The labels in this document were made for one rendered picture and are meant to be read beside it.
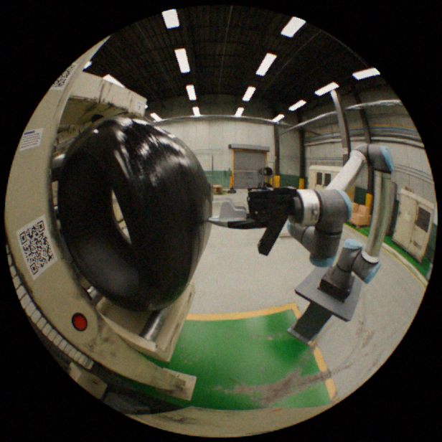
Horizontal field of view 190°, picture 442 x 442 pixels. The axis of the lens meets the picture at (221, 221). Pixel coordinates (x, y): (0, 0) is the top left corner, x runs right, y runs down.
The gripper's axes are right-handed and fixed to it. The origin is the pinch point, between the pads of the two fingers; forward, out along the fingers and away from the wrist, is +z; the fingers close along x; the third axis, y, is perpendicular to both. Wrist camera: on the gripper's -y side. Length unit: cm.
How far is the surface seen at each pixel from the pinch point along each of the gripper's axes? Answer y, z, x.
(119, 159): 16.3, 9.3, 17.2
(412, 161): 132, -786, -192
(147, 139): 18.8, 5.9, 13.8
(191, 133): 371, 307, -1046
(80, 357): -13.1, 23.6, 41.5
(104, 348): -17.1, 22.9, 33.4
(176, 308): -27.3, 16.0, 5.6
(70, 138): 43, 55, 7
